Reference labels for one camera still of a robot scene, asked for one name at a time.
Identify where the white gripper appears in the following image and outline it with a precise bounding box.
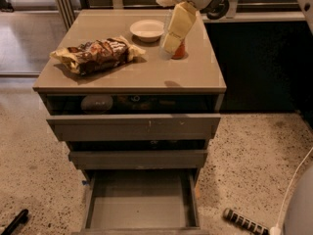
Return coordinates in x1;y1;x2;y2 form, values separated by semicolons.
156;0;212;55

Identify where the white bowl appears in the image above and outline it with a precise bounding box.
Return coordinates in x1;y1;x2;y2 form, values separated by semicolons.
130;20;164;43

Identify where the brown chip bag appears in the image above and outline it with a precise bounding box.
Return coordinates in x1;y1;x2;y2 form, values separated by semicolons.
50;36;146;75

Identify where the grey drawer cabinet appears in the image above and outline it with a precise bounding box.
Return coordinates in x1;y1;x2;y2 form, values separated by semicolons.
33;20;226;179

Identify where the dark round object in drawer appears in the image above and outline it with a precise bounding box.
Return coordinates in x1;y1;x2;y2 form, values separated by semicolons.
80;95;113;114

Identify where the grey top drawer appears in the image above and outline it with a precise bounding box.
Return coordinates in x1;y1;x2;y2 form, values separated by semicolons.
47;95;220;142

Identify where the grey drawer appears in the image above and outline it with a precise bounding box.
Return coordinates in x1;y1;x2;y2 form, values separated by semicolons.
47;95;220;142
68;149;208;170
71;169;208;235

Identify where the grey middle drawer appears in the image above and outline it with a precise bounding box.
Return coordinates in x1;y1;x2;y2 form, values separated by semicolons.
68;149;208;170

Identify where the grey bottom drawer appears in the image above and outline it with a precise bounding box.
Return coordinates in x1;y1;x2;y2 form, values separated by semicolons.
71;169;208;235

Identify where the orange soda can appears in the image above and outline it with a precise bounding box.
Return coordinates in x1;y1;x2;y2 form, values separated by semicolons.
172;41;185;60

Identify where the black striped cylinder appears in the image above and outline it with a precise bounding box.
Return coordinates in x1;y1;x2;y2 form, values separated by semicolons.
223;209;270;235

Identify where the black cable loop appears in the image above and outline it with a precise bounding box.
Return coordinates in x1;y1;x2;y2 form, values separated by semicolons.
200;0;231;21

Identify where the white cable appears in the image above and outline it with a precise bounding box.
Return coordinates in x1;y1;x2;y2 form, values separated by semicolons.
269;146;313;235

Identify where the black handle on floor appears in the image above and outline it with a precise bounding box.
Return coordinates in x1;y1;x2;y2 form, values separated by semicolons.
1;209;28;235

